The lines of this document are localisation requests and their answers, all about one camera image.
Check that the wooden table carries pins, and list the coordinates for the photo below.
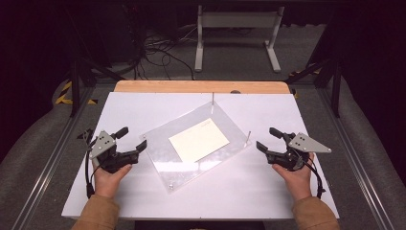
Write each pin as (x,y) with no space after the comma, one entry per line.
(178,86)

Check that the black metal frame leg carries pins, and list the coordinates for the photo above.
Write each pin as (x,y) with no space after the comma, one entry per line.
(75,89)
(335,86)

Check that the aluminium floor rail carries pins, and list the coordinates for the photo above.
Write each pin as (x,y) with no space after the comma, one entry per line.
(357,166)
(48,166)

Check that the person's left hand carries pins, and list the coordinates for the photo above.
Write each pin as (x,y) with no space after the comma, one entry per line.
(108,183)

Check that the clear acrylic frame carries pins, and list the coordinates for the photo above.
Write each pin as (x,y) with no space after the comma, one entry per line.
(159,153)

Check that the white board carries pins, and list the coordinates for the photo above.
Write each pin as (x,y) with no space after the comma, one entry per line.
(252,191)

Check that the white metal stand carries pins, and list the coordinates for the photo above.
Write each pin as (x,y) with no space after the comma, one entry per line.
(237,19)

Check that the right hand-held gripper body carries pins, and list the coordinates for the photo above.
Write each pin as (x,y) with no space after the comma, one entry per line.
(288,158)

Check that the thin metal pin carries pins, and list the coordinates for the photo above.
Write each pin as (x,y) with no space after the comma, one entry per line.
(213,102)
(247,139)

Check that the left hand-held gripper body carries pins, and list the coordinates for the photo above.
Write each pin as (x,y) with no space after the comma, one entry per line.
(107,156)

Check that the cream paper card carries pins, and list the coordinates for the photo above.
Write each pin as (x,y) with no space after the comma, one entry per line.
(198,140)

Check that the person's right hand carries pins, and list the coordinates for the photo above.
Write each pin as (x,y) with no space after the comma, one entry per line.
(300,183)

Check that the yellow black floor tape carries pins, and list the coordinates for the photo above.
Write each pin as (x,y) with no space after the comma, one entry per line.
(65,92)

